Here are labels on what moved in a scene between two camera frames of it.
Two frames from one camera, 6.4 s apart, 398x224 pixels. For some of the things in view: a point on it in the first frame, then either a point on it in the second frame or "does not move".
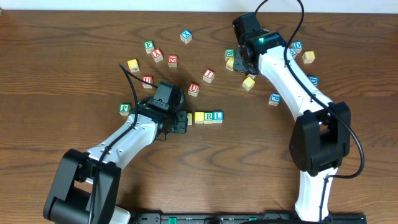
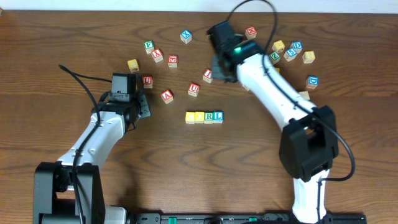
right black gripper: x=241 y=64 to x=219 y=70
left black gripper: x=179 y=122 to x=143 y=104
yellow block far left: x=133 y=65 does not move
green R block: x=208 y=117 does not move
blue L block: x=217 y=117 does not move
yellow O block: x=199 y=117 does not move
